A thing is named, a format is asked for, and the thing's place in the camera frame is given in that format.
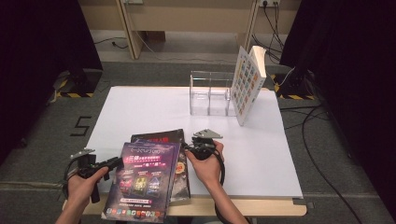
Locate white table sheet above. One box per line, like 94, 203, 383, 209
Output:
67, 86, 304, 200

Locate person's right hand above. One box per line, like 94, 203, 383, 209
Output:
185, 141, 226, 188

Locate long black floor cable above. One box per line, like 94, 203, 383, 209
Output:
300, 105, 364, 224

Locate black cable bundle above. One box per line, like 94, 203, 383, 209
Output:
251, 1, 286, 63

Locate black stand base striped tape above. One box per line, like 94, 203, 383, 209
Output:
270, 68, 316, 101
55, 69, 104, 99

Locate black red cover book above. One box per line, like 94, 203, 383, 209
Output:
130, 129, 191, 203

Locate white floor cable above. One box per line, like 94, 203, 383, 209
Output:
134, 29, 296, 88

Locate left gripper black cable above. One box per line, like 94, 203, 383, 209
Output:
63, 157, 80, 200

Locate white wall socket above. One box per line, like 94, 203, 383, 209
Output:
258, 0, 281, 8

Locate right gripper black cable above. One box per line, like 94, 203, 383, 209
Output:
213, 148, 227, 224

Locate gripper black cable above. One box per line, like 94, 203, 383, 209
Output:
213, 148, 227, 224
63, 157, 80, 200

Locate thin black floor cable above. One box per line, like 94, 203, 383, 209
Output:
93, 36, 129, 50

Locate black curtain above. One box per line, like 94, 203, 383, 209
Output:
279, 0, 396, 214
0, 0, 105, 164

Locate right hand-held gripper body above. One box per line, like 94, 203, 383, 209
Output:
188, 128, 224, 161

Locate white picture grid book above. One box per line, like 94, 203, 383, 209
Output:
231, 45, 268, 127

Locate beige wooden desk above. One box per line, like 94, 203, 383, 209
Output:
78, 0, 303, 62

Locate short black floor cable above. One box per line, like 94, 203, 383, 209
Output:
279, 105, 330, 131

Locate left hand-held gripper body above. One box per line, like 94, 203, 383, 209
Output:
70, 147, 110, 204

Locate person's left hand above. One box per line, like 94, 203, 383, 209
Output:
65, 166, 110, 216

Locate clear acrylic book rack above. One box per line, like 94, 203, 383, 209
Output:
189, 70, 239, 118

